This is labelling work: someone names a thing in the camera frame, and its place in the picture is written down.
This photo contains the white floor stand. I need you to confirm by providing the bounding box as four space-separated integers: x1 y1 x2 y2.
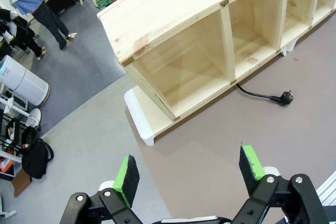
0 97 42 128

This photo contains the black power cable with plug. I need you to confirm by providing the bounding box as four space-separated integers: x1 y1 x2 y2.
235 83 294 107

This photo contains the brown cardboard piece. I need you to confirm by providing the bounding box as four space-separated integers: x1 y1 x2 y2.
11 168 33 198

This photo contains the light wooden four-compartment shelf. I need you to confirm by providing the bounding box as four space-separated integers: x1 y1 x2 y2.
97 0 336 122

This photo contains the white-legged wooden riser stand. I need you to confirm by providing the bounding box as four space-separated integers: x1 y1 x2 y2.
124 39 289 146

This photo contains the white ribbed panel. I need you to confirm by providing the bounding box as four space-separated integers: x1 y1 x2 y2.
316 170 336 207

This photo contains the black backpack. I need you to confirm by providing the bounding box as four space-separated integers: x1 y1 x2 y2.
21 137 55 180

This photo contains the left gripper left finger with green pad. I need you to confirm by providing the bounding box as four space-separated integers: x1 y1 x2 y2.
59 154 148 224

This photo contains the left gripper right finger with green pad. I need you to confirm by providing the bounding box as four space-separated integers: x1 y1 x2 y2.
230 142 330 224

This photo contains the white cylindrical air purifier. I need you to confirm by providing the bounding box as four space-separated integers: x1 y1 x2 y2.
0 55 51 107

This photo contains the black storage cart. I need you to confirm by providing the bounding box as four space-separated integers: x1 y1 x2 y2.
0 108 40 156

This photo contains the person in black clothes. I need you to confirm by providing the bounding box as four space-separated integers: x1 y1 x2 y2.
0 8 48 61

